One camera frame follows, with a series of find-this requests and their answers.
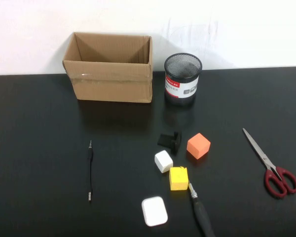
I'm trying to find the black plastic bracket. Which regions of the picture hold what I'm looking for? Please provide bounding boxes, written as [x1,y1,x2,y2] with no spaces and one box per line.
[157,130,183,156]

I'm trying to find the black mesh pen holder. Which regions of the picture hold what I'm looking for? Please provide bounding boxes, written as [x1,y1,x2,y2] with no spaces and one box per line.
[164,53,203,107]

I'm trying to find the black flexible bit extension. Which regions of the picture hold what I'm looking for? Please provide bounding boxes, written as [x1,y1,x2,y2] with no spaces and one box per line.
[87,139,94,203]

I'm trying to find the open brown cardboard box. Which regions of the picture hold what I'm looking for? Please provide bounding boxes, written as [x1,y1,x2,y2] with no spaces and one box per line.
[62,32,153,104]

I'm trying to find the flat white rounded block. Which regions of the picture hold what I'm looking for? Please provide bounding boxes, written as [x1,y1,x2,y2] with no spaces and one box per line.
[141,196,169,227]

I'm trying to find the yellow foam cube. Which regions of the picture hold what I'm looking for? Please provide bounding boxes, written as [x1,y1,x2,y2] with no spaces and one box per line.
[169,166,189,191]

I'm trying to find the red-handled scissors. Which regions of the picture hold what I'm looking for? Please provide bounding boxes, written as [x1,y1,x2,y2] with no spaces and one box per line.
[242,127,296,199]

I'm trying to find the black-handled screwdriver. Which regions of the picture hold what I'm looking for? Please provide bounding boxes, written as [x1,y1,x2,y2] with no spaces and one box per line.
[188,182,216,237]

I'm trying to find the small white cube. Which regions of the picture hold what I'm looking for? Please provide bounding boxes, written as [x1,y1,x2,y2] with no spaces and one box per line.
[154,150,174,173]

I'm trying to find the orange foam cube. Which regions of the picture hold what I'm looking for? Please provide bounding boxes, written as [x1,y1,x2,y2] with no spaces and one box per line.
[186,132,211,160]

